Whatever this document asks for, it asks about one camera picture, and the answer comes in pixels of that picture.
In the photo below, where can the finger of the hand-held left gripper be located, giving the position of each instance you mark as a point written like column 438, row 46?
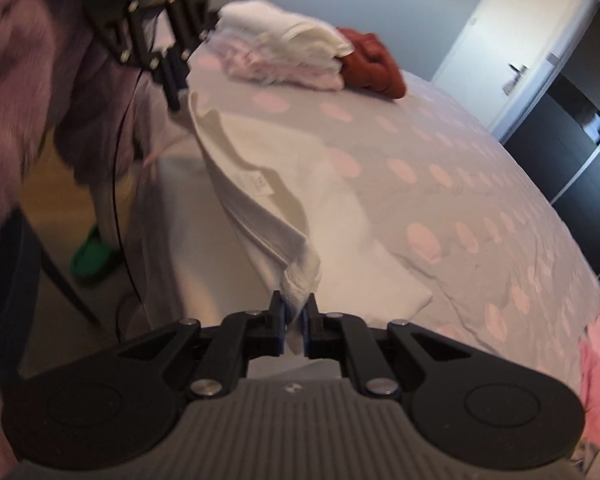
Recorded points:
column 142, row 40
column 182, row 30

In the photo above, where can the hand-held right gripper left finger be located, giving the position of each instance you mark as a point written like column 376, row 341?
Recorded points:
column 280, row 325

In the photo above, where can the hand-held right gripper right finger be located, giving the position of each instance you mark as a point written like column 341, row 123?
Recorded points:
column 308, row 327

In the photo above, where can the large white shirt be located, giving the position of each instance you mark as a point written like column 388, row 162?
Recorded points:
column 280, row 200

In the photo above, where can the folded white and pink clothes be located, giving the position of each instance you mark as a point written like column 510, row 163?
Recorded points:
column 290, row 27

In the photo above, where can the folded light pink garment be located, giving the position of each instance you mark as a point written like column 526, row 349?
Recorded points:
column 280, row 72

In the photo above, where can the purple fleece robe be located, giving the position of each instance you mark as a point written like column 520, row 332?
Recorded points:
column 25, row 85

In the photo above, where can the grey polka dot duvet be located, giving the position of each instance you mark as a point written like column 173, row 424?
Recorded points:
column 430, row 200

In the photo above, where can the rust brown garment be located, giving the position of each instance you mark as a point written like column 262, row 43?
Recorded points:
column 375, row 65

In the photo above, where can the green slipper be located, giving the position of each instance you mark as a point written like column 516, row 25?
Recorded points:
column 95, row 257

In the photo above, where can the black chair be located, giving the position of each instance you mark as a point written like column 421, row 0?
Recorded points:
column 25, row 270

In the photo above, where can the dark wardrobe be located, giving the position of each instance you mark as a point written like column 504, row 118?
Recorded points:
column 555, row 150

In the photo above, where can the white door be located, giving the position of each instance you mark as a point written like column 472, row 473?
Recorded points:
column 510, row 25

